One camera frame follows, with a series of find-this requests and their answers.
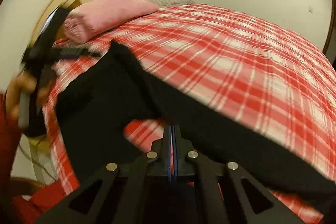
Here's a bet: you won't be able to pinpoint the striped grey pillow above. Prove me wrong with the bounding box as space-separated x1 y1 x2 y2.
148 0 195 8

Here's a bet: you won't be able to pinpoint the red sleeve forearm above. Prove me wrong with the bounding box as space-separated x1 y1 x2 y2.
1 94 66 223

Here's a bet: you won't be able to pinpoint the black pants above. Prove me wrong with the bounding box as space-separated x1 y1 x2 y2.
55 40 336 224

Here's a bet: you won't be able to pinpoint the pink folded quilt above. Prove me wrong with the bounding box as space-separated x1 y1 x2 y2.
63 0 158 43

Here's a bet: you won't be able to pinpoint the person left hand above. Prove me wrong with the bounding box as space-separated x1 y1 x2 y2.
4 73 53 119

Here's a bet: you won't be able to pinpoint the red plaid bed sheet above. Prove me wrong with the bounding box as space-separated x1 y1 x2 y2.
43 3 336 224

